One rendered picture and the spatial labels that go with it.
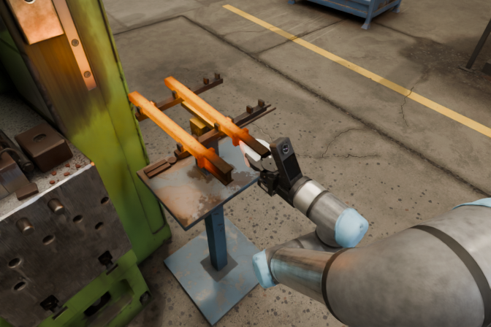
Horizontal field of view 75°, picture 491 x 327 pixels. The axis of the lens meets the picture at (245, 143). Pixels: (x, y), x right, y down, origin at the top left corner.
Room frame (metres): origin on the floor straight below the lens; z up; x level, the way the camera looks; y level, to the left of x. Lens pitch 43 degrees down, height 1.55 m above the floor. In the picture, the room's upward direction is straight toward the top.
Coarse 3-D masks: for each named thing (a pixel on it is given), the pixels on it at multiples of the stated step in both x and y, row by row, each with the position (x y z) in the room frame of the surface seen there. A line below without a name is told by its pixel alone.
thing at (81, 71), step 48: (0, 0) 0.75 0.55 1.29; (96, 0) 0.92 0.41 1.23; (0, 48) 0.87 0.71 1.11; (48, 48) 0.79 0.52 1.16; (96, 48) 0.89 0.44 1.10; (48, 96) 0.75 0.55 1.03; (96, 96) 0.84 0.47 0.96; (96, 144) 0.80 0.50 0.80; (144, 144) 0.93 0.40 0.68; (144, 192) 0.89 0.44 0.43; (144, 240) 0.82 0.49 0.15
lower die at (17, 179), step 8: (0, 160) 0.54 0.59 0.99; (8, 160) 0.54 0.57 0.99; (0, 168) 0.51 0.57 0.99; (8, 168) 0.52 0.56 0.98; (16, 168) 0.53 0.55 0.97; (0, 176) 0.50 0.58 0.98; (8, 176) 0.51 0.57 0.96; (16, 176) 0.52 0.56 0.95; (24, 176) 0.53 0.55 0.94; (0, 184) 0.50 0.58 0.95; (8, 184) 0.51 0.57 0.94; (16, 184) 0.52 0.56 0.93; (24, 184) 0.53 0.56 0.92; (0, 192) 0.49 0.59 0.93; (8, 192) 0.50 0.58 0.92
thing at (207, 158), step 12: (132, 96) 0.80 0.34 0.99; (144, 108) 0.74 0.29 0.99; (156, 108) 0.74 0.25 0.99; (156, 120) 0.70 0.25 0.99; (168, 120) 0.69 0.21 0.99; (168, 132) 0.66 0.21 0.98; (180, 132) 0.64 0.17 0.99; (192, 144) 0.59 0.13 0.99; (204, 156) 0.54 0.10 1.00; (216, 156) 0.54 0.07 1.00; (216, 168) 0.52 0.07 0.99; (228, 168) 0.50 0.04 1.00; (228, 180) 0.49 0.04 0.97
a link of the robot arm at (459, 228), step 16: (464, 208) 0.23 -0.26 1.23; (480, 208) 0.22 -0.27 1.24; (432, 224) 0.21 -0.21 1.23; (448, 224) 0.20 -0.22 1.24; (464, 224) 0.20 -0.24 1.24; (480, 224) 0.20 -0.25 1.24; (448, 240) 0.18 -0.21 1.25; (464, 240) 0.18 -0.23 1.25; (480, 240) 0.18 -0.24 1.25; (464, 256) 0.16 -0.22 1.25; (480, 256) 0.16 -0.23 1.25; (480, 272) 0.14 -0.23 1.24; (480, 288) 0.13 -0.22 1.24
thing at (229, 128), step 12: (168, 84) 0.88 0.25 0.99; (180, 84) 0.87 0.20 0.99; (180, 96) 0.83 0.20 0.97; (192, 96) 0.80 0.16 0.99; (204, 108) 0.74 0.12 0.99; (216, 120) 0.69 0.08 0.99; (228, 120) 0.69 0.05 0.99; (228, 132) 0.65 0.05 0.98; (240, 132) 0.63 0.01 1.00; (252, 144) 0.59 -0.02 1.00; (264, 156) 0.56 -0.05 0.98
